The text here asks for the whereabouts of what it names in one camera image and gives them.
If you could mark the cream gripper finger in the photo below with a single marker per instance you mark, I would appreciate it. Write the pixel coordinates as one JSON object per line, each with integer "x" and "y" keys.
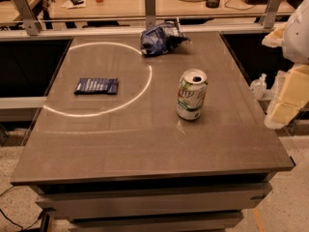
{"x": 290, "y": 95}
{"x": 275, "y": 38}

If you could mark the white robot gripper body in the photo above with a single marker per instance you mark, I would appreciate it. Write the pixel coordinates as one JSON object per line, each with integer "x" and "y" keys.
{"x": 296, "y": 39}

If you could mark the white green 7up can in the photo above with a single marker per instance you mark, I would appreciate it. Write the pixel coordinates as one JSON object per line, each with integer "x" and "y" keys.
{"x": 191, "y": 94}

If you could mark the clear sanitizer bottle left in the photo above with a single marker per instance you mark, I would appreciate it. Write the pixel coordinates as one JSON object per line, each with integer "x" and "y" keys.
{"x": 259, "y": 86}

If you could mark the black mesh pen cup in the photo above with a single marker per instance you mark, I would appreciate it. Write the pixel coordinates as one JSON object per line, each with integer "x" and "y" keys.
{"x": 212, "y": 3}

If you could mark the crumpled blue chip bag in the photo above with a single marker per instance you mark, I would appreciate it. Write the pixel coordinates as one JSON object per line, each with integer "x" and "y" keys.
{"x": 161, "y": 39}

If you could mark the white table base drawers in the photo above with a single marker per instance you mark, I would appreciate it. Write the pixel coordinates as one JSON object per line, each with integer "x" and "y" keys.
{"x": 183, "y": 205}

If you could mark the flat dark blue snack packet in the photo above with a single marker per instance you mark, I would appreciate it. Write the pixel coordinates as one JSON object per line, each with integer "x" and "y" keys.
{"x": 91, "y": 86}

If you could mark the grey metal bracket right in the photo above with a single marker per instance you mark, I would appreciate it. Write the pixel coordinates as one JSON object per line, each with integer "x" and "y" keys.
{"x": 268, "y": 18}

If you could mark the grey metal bracket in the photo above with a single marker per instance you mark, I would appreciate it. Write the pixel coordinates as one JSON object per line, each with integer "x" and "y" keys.
{"x": 268, "y": 18}
{"x": 31, "y": 24}
{"x": 150, "y": 13}

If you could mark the grey metal bracket middle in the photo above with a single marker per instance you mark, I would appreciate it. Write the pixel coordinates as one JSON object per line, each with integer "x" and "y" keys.
{"x": 150, "y": 13}

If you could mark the grey metal bracket left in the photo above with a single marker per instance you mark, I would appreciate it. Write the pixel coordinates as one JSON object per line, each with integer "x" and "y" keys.
{"x": 31, "y": 24}

